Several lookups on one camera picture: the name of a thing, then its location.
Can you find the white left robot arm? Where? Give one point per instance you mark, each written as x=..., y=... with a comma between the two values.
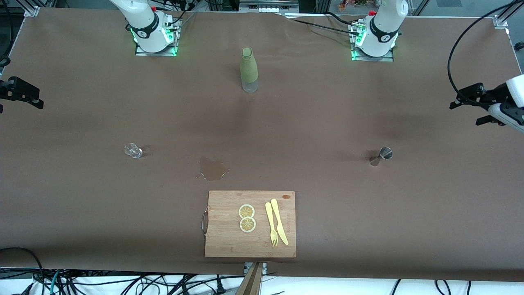
x=380, y=37

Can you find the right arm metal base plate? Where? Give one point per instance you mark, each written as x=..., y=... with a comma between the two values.
x=172, y=51

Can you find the green sleeved glass bottle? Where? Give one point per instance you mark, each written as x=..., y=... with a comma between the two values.
x=249, y=67

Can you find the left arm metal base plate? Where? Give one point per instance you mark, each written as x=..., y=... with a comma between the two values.
x=387, y=58

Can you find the aluminium frame corner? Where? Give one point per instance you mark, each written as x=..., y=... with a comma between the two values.
x=501, y=20
x=32, y=8

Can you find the grey power strip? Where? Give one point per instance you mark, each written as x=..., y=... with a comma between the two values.
x=266, y=7

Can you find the wooden cutting board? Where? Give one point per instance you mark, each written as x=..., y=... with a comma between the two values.
x=229, y=241

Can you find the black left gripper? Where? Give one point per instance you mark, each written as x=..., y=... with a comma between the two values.
x=488, y=99

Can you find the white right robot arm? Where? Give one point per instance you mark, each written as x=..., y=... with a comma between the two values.
x=145, y=28

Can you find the steel jigger measuring cup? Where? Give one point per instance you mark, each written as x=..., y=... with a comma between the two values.
x=385, y=153

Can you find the wooden tripod leg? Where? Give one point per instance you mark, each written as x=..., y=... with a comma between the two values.
x=251, y=282

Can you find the yellow plastic knife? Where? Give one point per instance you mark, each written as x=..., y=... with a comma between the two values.
x=277, y=217

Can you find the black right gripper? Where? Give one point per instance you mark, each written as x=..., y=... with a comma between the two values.
x=17, y=90

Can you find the clear glass beaker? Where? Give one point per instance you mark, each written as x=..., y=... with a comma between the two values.
x=133, y=150

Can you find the brown paper table cover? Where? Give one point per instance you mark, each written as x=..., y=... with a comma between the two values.
x=82, y=205

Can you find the metal tripod bracket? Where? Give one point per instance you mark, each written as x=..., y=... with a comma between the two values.
x=247, y=267

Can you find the lemon slice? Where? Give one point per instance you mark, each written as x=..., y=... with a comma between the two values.
x=247, y=224
x=246, y=211

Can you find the yellow plastic fork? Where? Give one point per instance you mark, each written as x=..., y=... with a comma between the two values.
x=269, y=217

